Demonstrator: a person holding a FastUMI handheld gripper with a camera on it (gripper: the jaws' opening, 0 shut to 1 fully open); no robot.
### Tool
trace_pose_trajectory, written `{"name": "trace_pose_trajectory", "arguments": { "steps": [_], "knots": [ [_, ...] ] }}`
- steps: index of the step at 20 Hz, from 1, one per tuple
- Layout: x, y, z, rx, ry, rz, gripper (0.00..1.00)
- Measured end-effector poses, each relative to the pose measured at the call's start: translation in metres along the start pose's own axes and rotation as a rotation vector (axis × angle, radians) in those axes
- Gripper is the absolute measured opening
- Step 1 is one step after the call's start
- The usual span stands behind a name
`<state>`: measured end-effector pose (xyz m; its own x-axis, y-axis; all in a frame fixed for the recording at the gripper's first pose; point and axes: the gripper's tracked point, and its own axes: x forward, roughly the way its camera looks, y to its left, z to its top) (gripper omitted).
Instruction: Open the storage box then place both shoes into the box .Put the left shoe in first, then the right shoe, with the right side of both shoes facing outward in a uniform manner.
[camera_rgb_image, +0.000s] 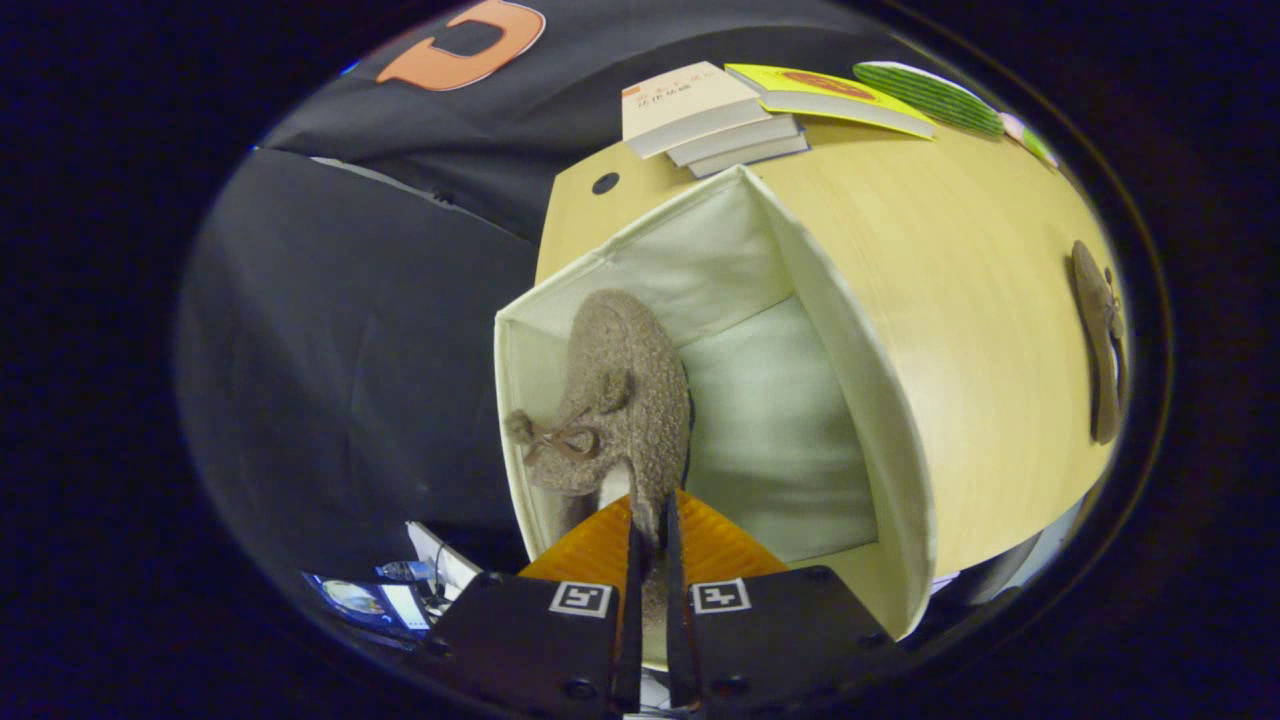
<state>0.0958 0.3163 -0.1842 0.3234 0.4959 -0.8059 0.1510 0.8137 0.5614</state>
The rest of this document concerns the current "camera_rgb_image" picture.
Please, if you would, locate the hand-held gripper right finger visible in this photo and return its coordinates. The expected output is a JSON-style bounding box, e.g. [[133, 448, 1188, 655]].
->
[[662, 488, 896, 713]]

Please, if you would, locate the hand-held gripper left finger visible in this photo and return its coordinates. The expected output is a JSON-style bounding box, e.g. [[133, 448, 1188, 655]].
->
[[425, 490, 646, 713]]

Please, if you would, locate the pale green fabric storage box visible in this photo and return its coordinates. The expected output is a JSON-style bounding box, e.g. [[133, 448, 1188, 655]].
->
[[495, 165, 936, 671]]

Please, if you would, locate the brown fuzzy shoe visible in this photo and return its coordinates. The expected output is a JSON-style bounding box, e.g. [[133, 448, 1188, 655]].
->
[[505, 290, 693, 631], [1070, 240, 1129, 446]]

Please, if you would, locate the blue printed carton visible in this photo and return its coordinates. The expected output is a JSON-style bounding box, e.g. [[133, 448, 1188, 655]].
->
[[305, 572, 431, 641]]

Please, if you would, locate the white book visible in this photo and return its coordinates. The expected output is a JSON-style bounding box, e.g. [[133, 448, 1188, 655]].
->
[[665, 113, 803, 168], [688, 132, 811, 179]]

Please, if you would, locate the beige cover book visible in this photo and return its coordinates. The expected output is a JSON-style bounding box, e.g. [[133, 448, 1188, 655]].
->
[[621, 61, 773, 159]]

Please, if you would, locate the yellow book with red label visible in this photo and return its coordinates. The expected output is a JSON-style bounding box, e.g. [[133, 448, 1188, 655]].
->
[[725, 63, 938, 140]]

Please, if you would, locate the watermelon slice plush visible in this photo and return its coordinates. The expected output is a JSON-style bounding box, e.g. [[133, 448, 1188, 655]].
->
[[852, 61, 1006, 139]]

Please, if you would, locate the pink and green plush toy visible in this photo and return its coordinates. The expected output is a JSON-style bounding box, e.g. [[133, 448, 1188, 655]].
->
[[1000, 112, 1059, 169]]

